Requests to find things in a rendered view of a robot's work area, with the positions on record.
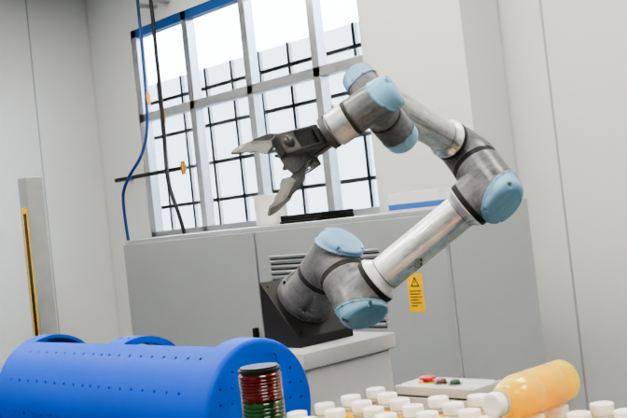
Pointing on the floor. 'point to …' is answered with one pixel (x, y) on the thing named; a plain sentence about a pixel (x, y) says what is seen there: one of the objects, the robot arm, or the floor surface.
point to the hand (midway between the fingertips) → (247, 185)
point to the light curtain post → (37, 256)
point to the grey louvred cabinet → (216, 302)
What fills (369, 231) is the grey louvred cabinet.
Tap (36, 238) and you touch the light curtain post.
